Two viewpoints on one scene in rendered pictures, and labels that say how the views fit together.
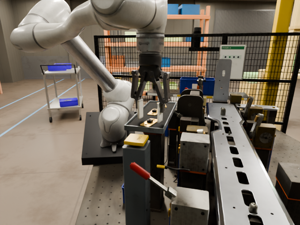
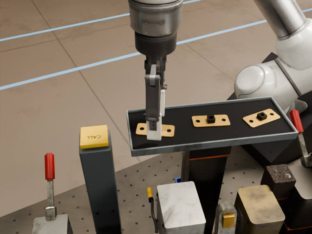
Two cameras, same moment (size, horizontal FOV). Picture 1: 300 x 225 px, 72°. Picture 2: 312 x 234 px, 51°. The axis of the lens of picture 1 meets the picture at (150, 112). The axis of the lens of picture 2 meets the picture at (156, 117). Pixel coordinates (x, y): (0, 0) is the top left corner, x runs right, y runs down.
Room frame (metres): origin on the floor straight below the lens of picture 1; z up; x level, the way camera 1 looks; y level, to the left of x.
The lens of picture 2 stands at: (0.49, -0.50, 1.64)
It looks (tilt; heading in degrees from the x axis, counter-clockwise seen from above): 40 degrees down; 68
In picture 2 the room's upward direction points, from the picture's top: straight up
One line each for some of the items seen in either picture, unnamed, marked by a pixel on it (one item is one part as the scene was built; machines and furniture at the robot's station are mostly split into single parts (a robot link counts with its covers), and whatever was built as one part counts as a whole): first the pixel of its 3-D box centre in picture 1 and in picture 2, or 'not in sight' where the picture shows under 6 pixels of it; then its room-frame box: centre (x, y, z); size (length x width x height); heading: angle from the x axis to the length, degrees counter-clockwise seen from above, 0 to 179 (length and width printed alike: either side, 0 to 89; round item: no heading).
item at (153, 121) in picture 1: (149, 121); (155, 128); (0.70, 0.00, 1.17); 0.08 x 0.04 x 0.01; 152
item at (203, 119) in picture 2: (154, 110); (211, 119); (0.83, -0.02, 1.17); 0.08 x 0.04 x 0.01; 162
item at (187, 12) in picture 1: (156, 54); not in sight; (5.89, -0.18, 1.27); 2.75 x 0.76 x 2.54; 96
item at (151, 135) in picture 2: (160, 112); (153, 126); (0.68, -0.04, 1.21); 0.03 x 0.01 x 0.07; 152
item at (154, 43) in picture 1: (150, 44); (155, 12); (0.70, 0.00, 1.43); 0.09 x 0.09 x 0.06
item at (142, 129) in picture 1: (155, 113); (208, 123); (0.82, -0.02, 1.16); 0.37 x 0.14 x 0.02; 166
